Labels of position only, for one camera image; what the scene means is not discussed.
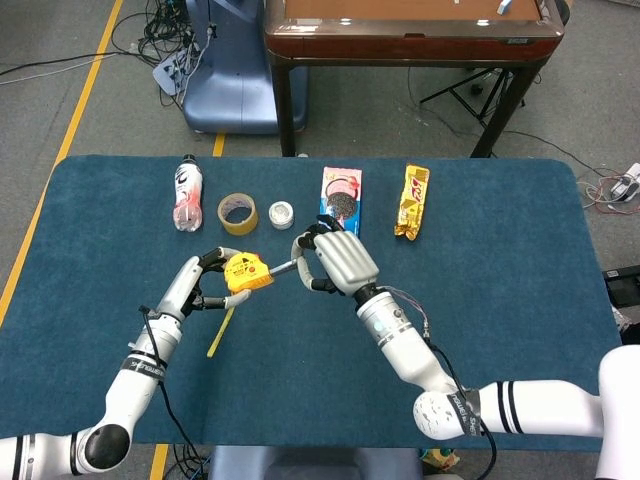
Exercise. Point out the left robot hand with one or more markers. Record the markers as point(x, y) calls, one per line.
point(177, 290)

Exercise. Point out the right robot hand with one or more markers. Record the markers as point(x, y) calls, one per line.
point(342, 260)

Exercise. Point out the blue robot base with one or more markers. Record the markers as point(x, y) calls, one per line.
point(235, 90)

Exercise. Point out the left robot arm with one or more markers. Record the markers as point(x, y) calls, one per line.
point(135, 385)

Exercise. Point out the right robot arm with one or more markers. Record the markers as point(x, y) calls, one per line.
point(400, 345)

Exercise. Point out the yellow packing tape roll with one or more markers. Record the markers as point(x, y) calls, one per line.
point(238, 228)

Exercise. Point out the blue cookie box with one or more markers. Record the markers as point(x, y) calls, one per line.
point(340, 195)

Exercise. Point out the small white round tin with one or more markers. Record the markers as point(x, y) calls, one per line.
point(281, 215)

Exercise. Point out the gold foil snack packet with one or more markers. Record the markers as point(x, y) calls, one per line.
point(412, 205)

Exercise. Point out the clear plastic drink bottle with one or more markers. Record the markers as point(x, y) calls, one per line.
point(187, 200)

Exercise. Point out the blue table cloth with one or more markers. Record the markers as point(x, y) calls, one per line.
point(475, 300)

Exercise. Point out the grey-blue robot chassis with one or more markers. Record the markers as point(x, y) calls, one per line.
point(310, 465)

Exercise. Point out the black tripod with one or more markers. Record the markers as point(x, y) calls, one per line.
point(470, 92)

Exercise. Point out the white power strip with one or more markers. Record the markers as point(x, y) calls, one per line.
point(170, 72)

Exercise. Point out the brown mahjong table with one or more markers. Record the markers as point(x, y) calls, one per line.
point(400, 45)

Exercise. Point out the black box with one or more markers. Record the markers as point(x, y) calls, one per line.
point(622, 287)

